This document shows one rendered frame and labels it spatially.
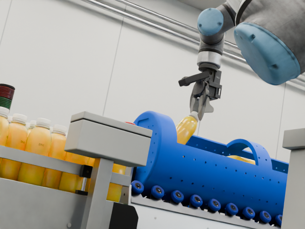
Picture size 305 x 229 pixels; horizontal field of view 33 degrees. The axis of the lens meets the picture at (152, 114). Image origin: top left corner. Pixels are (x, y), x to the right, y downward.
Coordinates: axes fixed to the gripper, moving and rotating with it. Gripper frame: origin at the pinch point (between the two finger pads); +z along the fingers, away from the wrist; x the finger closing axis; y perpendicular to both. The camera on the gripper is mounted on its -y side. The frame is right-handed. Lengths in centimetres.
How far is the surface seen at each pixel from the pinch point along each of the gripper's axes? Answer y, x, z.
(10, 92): -60, 33, 2
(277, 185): 29.7, -14.3, 19.0
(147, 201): -19.3, -11.3, 34.1
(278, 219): 34.8, -11.2, 30.5
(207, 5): 179, 302, -216
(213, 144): 14.5, 7.5, 6.3
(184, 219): -5.6, -12.1, 37.1
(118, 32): 87, 320, -155
